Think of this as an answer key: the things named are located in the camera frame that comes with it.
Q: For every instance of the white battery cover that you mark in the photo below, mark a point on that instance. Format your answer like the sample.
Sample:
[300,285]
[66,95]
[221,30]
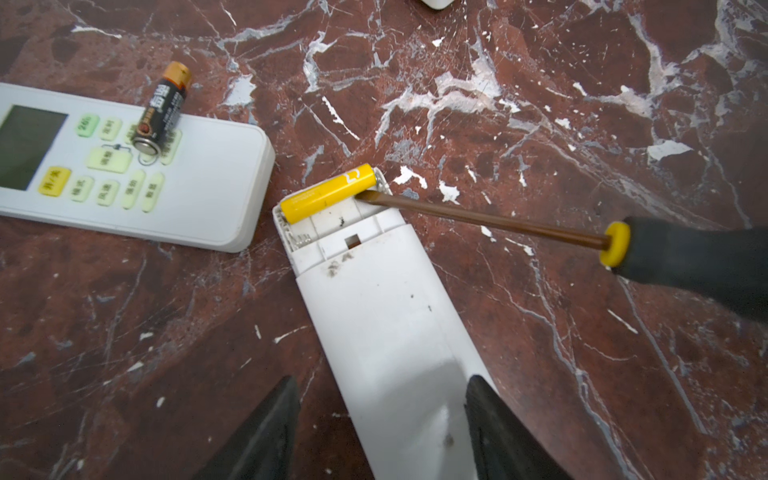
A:
[438,5]

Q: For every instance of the white remote control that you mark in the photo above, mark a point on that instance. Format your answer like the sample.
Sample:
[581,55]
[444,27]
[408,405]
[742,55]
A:
[398,350]

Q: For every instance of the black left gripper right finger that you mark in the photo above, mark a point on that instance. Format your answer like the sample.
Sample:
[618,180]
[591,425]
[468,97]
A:
[503,448]

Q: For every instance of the black yellow screwdriver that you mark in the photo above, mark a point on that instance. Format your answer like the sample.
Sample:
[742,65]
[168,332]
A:
[729,267]

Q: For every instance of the black orange AA battery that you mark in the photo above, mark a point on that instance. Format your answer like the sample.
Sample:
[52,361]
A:
[163,110]

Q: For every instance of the white air conditioner remote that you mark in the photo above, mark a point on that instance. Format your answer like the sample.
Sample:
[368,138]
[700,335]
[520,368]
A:
[68,160]

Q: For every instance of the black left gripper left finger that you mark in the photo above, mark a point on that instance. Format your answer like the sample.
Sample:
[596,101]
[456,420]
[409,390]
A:
[262,446]

